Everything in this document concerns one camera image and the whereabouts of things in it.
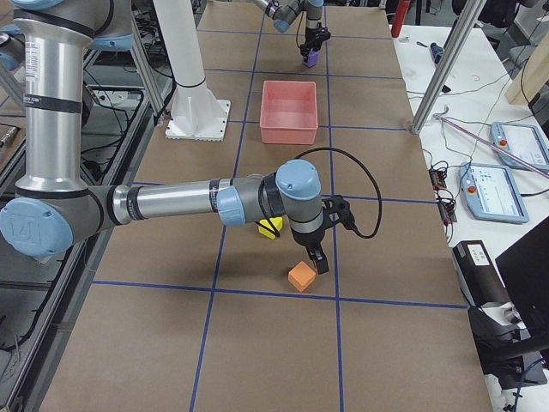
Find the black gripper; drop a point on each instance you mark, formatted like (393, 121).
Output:
(312, 37)
(307, 239)

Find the purple foam block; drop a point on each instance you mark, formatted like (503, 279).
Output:
(311, 59)

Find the orange foam block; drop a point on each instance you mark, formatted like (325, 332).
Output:
(301, 276)

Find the yellow foam block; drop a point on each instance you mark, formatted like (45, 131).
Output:
(270, 228)

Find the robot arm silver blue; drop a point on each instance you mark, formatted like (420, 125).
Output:
(283, 16)
(54, 209)

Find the pink plastic bin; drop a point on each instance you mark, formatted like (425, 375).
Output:
(289, 112)

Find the red fire extinguisher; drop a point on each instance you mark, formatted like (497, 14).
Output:
(400, 16)

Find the small circuit board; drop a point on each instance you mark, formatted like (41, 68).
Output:
(438, 177)

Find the black cardboard box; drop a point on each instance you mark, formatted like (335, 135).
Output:
(477, 275)

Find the near teach pendant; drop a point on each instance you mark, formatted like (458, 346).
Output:
(491, 194)

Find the teach pendant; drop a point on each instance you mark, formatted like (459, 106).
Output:
(524, 141)
(491, 194)

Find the black monitor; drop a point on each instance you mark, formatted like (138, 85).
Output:
(524, 269)

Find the pink metal rod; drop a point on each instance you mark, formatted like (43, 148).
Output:
(451, 122)

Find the far teach pendant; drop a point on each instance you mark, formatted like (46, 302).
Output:
(524, 141)

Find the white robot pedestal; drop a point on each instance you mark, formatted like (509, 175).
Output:
(195, 114)

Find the aluminium frame post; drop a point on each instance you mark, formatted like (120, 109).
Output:
(457, 38)

